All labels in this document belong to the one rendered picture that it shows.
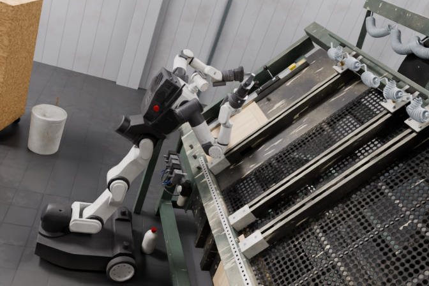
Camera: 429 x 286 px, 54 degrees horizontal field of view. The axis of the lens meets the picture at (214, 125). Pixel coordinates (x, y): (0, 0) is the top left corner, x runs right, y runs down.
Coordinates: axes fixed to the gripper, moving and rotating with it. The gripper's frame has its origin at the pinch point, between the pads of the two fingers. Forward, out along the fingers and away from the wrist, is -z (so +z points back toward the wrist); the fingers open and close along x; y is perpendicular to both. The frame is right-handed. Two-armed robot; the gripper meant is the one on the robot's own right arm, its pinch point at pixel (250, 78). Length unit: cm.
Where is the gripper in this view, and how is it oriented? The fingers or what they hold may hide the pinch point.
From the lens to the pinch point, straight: 228.8
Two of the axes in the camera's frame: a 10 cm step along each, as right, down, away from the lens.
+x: 3.8, -4.4, 8.2
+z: -4.4, 6.9, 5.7
